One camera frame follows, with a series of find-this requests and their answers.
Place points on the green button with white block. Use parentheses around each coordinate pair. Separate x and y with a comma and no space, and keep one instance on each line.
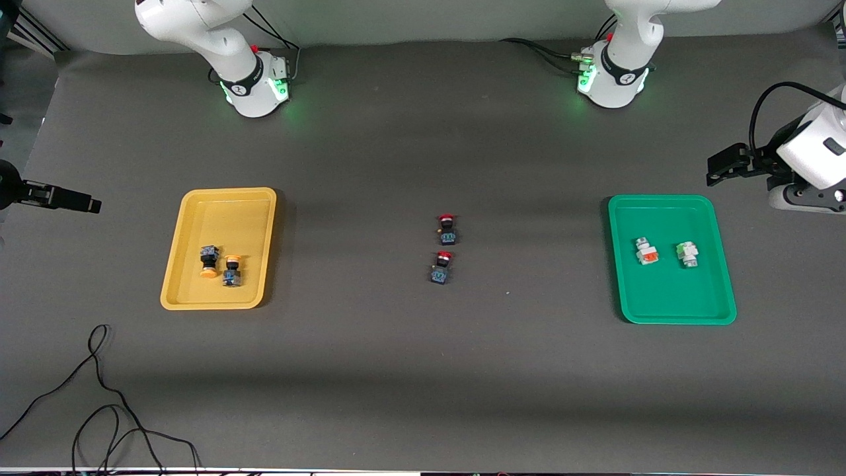
(689,254)

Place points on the green plastic tray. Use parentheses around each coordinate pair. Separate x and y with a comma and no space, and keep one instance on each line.
(671,297)

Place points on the red mushroom push button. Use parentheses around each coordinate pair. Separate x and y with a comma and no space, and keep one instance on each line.
(440,274)
(448,237)

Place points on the white orange switch block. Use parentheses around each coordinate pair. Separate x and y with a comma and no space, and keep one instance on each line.
(647,252)

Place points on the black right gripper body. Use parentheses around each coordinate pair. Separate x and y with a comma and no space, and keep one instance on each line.
(9,187)

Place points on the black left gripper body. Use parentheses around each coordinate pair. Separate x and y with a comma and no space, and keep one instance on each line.
(761,162)

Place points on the yellow mushroom push button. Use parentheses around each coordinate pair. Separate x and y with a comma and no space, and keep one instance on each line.
(209,254)
(231,276)

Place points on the yellow plastic tray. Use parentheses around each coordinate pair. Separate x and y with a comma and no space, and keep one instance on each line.
(238,218)

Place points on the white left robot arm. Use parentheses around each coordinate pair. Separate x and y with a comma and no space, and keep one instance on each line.
(618,79)

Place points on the dark grey table cloth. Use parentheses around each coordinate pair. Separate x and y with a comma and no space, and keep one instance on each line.
(423,396)

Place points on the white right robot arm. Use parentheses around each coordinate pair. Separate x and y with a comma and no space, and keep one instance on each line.
(244,79)

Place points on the aluminium frame rail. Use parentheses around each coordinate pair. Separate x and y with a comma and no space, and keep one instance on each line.
(46,39)

